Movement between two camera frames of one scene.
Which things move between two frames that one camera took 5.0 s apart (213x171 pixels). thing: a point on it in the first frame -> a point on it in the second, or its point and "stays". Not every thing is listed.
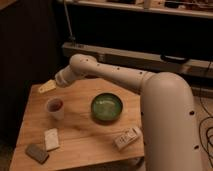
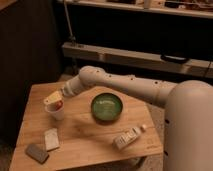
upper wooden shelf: [195, 8] stays
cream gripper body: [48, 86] -> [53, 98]
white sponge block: [51, 136] stays
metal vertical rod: [68, 21] stays
